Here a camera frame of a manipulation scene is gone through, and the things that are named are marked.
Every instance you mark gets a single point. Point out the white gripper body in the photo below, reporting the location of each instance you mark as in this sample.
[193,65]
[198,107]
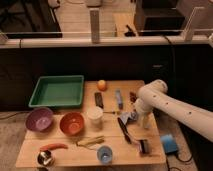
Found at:
[145,120]

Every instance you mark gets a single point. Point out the blue grey towel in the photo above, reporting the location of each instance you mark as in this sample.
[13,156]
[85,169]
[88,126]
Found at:
[130,116]

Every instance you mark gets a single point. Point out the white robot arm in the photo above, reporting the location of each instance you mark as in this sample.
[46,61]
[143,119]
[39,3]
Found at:
[154,95]

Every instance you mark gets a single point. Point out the red bowl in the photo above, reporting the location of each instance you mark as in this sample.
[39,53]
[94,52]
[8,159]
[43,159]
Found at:
[72,123]

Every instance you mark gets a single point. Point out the purple bowl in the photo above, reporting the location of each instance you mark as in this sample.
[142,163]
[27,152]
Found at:
[39,119]

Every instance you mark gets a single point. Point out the dark grape bunch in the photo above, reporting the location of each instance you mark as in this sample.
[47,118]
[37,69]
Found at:
[133,96]

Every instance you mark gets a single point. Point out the small yellow screwdriver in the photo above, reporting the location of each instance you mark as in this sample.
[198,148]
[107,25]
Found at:
[111,112]

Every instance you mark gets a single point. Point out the blue box on floor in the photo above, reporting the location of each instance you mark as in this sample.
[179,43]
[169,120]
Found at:
[169,144]

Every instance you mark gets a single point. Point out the blue rectangular block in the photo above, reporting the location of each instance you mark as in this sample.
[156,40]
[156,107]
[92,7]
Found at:
[119,99]

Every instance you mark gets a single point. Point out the white cup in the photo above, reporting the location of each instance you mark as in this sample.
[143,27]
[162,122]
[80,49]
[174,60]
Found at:
[95,115]

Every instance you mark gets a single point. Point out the black rectangular block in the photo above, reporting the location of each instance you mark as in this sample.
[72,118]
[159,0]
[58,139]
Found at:
[99,100]

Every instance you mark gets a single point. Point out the orange fruit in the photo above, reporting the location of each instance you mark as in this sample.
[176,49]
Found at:
[102,85]

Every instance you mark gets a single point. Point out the black object on shelf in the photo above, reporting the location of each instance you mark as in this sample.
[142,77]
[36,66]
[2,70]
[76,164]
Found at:
[129,32]

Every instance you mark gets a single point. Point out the green plastic tray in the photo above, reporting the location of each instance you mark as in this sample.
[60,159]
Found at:
[58,91]

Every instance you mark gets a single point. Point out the red chili pepper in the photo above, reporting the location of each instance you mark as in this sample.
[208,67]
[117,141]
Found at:
[53,146]

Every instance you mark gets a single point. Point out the black handled dish brush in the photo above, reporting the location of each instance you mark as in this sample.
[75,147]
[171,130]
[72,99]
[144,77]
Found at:
[141,143]

